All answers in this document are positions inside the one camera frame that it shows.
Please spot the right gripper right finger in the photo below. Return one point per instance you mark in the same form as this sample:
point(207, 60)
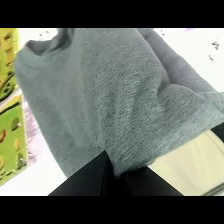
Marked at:
point(146, 185)

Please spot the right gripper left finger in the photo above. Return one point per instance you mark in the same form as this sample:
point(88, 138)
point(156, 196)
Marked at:
point(90, 180)

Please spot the grey T-shirt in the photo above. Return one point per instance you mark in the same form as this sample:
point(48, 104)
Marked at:
point(113, 96)

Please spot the beige garment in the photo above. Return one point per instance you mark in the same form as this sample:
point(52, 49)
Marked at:
point(190, 166)

